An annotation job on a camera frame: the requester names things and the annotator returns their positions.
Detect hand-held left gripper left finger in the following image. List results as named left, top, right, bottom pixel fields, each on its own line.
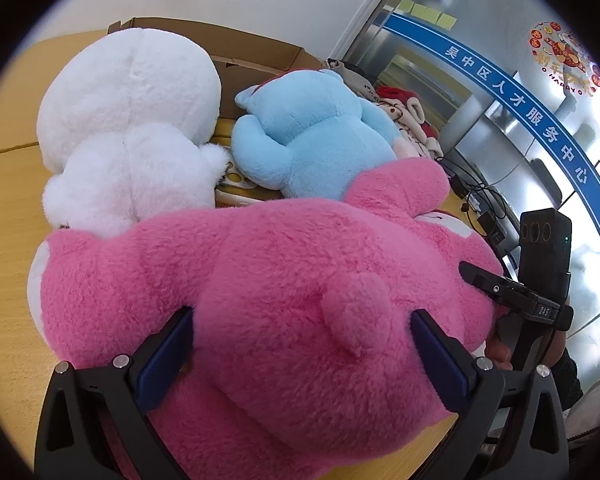
left=35, top=305, right=196, bottom=480

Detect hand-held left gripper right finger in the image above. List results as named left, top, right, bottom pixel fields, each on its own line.
left=410, top=308, right=571, bottom=480

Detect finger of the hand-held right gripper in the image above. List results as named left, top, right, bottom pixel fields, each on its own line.
left=458, top=261, right=536, bottom=311

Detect pink plush bear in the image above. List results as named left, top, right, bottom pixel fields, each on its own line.
left=27, top=157, right=511, bottom=480

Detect light blue plush toy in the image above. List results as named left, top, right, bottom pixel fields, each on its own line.
left=230, top=69, right=406, bottom=201

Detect white plush panda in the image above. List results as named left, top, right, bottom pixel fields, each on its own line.
left=36, top=27, right=229, bottom=238

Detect brown cardboard box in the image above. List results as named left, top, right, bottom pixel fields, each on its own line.
left=106, top=16, right=323, bottom=126

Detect person's right hand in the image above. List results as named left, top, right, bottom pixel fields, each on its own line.
left=484, top=332, right=518, bottom=372

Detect cream red printed cloth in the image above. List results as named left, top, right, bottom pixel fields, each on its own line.
left=380, top=97, right=444, bottom=162

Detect blue banner strip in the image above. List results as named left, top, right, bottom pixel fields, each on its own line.
left=382, top=12, right=600, bottom=272

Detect white plastic palette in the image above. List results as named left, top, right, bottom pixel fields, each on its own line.
left=214, top=157, right=272, bottom=209

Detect red knitted hat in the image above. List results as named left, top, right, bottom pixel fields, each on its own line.
left=376, top=86, right=422, bottom=107

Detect round red festive sticker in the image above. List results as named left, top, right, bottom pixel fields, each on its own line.
left=530, top=21, right=600, bottom=98

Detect grey cloth bag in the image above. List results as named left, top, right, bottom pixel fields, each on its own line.
left=326, top=58, right=382, bottom=97

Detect black cables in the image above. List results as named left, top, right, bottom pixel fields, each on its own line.
left=439, top=152, right=512, bottom=248

